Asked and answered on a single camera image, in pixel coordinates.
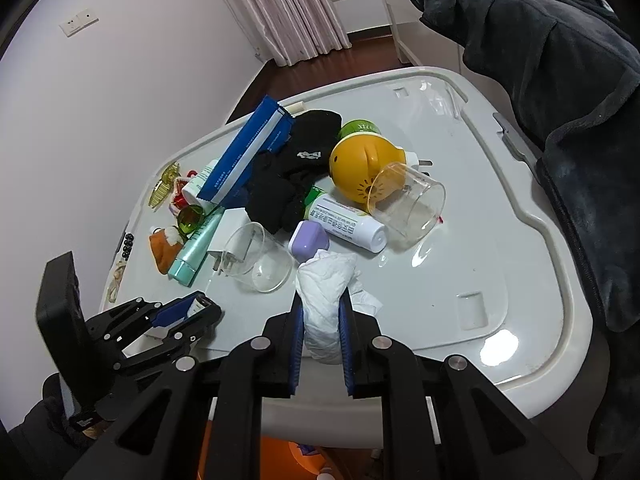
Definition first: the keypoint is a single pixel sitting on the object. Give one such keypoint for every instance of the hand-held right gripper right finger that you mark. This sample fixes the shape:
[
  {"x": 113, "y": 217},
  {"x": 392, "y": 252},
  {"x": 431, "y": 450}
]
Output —
[{"x": 345, "y": 345}]

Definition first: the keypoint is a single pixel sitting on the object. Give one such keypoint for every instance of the teal cosmetic tube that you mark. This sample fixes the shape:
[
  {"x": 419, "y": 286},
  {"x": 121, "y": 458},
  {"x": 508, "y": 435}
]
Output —
[{"x": 192, "y": 255}]

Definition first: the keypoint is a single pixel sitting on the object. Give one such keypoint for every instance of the yellow hair clip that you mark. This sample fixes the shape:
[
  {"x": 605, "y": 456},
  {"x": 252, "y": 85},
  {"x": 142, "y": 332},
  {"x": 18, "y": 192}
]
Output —
[{"x": 164, "y": 185}]

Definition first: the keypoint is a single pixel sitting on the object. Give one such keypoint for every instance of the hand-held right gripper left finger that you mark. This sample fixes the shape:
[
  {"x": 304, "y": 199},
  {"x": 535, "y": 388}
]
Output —
[{"x": 295, "y": 345}]

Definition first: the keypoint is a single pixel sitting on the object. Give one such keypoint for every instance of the white plastic storage box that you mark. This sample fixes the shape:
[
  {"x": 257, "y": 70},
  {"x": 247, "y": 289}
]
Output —
[{"x": 475, "y": 240}]

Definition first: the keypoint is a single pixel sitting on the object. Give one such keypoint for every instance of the yellow plug-in mosquito repeller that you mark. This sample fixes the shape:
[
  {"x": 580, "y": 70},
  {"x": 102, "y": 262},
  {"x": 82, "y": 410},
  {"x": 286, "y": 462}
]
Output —
[{"x": 355, "y": 160}]

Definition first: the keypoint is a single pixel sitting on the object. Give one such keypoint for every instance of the pink striped curtain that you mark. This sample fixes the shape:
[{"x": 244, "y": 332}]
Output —
[{"x": 285, "y": 10}]

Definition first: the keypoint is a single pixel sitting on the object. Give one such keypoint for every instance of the blue and white carton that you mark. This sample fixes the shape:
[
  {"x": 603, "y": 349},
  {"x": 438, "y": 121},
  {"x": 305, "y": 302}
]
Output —
[{"x": 250, "y": 150}]

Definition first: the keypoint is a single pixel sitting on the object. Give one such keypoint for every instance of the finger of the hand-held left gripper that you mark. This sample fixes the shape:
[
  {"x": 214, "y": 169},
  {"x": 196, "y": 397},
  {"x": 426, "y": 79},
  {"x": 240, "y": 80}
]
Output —
[
  {"x": 195, "y": 332},
  {"x": 170, "y": 312}
]

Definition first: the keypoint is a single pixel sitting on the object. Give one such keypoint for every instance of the white spray bottle green cap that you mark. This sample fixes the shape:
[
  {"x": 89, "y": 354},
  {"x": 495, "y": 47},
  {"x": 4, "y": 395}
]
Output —
[{"x": 345, "y": 220}]

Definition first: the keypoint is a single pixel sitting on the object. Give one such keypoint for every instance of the white tissue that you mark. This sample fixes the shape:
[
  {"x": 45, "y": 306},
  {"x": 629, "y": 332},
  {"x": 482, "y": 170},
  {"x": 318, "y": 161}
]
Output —
[{"x": 325, "y": 300}]

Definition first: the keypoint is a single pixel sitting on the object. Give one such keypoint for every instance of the small clear plastic cup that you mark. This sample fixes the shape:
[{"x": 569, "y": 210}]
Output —
[{"x": 262, "y": 272}]

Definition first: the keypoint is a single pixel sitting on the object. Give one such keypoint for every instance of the white bed frame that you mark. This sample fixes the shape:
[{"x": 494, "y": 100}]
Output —
[{"x": 400, "y": 25}]

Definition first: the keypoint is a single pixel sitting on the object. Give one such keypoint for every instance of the small orange plush shoe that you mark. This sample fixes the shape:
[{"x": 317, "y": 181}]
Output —
[{"x": 165, "y": 250}]

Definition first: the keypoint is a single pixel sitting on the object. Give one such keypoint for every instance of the purple plastic item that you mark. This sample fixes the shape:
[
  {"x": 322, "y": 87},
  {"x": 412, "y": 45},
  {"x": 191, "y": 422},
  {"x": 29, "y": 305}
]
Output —
[{"x": 311, "y": 452}]

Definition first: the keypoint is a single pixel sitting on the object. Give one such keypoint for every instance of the small white tube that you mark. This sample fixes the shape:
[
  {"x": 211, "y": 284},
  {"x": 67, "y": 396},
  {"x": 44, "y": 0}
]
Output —
[{"x": 201, "y": 304}]

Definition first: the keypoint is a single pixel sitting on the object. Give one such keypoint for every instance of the plain black sock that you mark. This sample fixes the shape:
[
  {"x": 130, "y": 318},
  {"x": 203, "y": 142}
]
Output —
[{"x": 275, "y": 200}]

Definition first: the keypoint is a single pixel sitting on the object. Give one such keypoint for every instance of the lime green refill bottle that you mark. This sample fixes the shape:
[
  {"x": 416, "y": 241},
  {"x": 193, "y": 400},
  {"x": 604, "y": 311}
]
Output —
[{"x": 357, "y": 127}]

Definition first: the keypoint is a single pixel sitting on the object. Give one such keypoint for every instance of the orange plastic bin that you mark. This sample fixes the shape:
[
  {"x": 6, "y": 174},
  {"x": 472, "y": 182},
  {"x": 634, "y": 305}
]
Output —
[{"x": 275, "y": 460}]

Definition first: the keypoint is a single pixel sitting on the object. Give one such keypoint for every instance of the large clear plastic cup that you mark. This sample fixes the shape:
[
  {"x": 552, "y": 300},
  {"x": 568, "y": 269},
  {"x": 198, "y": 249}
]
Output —
[{"x": 415, "y": 210}]

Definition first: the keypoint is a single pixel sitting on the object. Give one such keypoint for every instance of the green translucent round toy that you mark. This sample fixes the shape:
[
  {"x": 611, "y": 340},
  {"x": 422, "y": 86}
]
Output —
[{"x": 190, "y": 220}]

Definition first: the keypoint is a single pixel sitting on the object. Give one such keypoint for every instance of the white wall socket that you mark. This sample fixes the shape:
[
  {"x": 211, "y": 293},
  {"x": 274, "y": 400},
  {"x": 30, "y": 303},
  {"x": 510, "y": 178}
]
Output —
[{"x": 78, "y": 22}]

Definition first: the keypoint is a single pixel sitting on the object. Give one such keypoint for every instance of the dark grey fleece cloth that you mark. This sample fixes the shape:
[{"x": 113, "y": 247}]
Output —
[{"x": 550, "y": 60}]

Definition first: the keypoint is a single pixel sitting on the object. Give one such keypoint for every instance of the person's left forearm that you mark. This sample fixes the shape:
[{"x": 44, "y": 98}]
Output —
[{"x": 40, "y": 435}]

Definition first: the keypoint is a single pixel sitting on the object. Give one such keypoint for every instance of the red and white small ornament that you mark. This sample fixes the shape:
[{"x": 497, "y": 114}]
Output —
[{"x": 181, "y": 195}]

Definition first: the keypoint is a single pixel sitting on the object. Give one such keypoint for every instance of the white bottle with green print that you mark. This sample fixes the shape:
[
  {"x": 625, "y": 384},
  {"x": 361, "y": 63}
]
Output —
[{"x": 197, "y": 185}]

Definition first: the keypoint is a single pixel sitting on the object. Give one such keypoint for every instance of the white charger plug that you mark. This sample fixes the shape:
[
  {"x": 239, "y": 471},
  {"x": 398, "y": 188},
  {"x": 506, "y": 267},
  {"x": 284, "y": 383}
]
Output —
[{"x": 229, "y": 222}]

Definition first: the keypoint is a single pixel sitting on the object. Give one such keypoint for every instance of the small purple case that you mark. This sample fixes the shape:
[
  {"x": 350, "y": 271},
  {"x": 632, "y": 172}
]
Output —
[{"x": 309, "y": 240}]

